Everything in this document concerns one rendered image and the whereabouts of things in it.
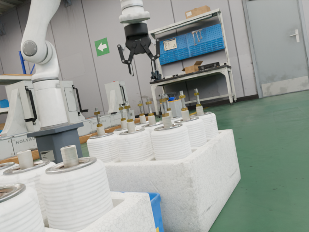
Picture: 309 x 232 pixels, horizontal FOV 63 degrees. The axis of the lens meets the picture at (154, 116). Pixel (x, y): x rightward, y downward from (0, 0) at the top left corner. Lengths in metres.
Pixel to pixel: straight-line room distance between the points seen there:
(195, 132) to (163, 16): 5.60
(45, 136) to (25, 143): 1.79
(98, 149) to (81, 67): 6.62
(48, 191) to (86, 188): 0.05
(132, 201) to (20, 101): 2.65
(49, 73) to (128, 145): 0.44
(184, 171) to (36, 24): 0.70
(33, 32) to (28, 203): 0.75
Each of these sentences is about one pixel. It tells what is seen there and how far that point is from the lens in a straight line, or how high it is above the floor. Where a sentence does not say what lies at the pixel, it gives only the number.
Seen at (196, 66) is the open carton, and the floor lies 0.90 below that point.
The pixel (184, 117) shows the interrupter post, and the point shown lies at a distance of 0.75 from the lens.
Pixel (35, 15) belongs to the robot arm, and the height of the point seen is 0.69.
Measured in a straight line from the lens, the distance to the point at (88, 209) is 0.38.
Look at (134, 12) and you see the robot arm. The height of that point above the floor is 0.60.
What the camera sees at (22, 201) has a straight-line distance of 0.32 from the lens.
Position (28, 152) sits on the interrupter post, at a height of 0.28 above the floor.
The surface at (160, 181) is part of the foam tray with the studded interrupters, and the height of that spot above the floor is 0.14.
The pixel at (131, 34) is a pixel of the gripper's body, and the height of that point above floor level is 0.54.
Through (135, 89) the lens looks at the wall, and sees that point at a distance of 6.38.
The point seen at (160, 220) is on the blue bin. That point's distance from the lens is 0.60.
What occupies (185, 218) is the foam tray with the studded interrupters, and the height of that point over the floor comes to 0.05.
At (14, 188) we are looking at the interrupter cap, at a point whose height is 0.25.
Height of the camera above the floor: 0.32
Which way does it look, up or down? 3 degrees down
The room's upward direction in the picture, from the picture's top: 11 degrees counter-clockwise
